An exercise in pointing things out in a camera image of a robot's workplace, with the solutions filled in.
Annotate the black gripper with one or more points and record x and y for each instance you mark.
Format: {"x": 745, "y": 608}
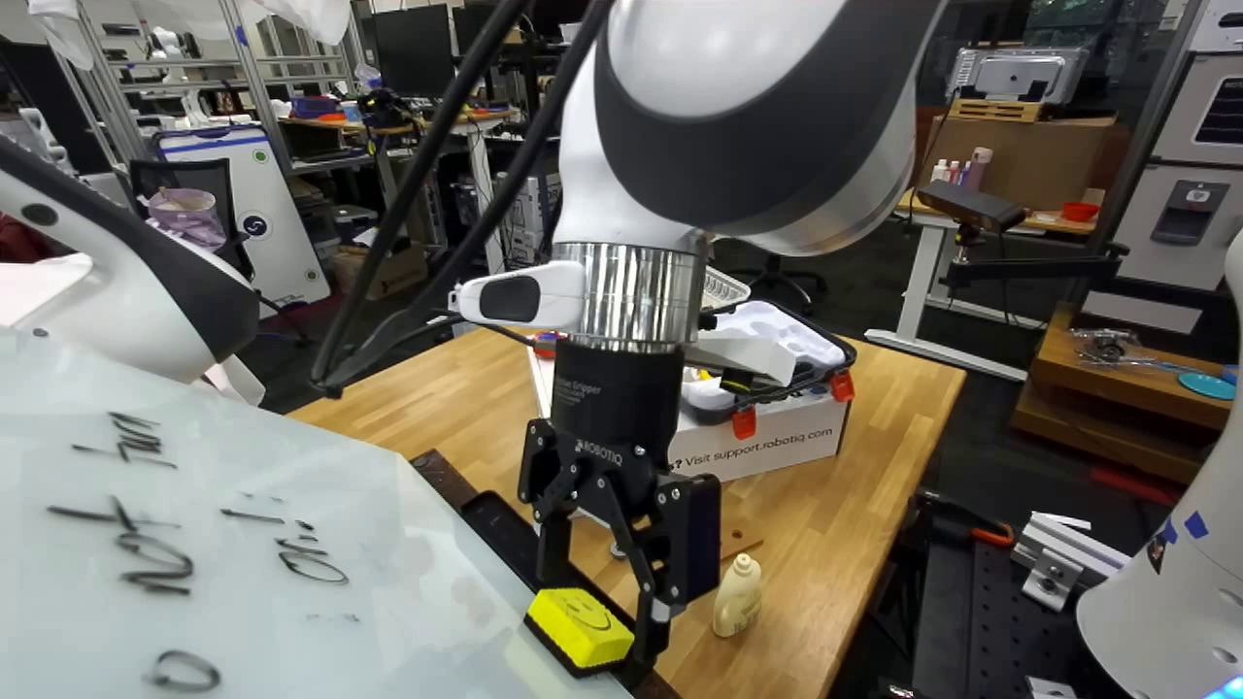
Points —
{"x": 605, "y": 450}

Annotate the white appliance machine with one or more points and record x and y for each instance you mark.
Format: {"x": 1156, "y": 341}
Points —
{"x": 1180, "y": 201}

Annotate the black optical breadboard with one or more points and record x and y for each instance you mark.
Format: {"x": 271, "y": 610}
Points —
{"x": 985, "y": 637}

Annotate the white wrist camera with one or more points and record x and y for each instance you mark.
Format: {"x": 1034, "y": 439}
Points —
{"x": 539, "y": 297}

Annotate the wooden side shelf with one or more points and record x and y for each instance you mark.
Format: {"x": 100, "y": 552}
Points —
{"x": 1128, "y": 415}

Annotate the white robot base right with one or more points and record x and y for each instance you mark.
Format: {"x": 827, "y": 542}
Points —
{"x": 1171, "y": 622}

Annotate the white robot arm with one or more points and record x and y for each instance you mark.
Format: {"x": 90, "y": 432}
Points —
{"x": 776, "y": 122}

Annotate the white adjustable desk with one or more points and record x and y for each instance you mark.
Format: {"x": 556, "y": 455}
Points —
{"x": 946, "y": 244}

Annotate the black whiteboard tray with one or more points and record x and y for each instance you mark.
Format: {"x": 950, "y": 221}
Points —
{"x": 515, "y": 542}

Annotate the yellow duster block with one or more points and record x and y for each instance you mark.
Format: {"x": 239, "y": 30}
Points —
{"x": 577, "y": 627}

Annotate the white cardboard box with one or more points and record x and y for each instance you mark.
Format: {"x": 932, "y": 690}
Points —
{"x": 749, "y": 446}

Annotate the white whiteboard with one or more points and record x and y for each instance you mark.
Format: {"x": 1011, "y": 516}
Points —
{"x": 161, "y": 542}

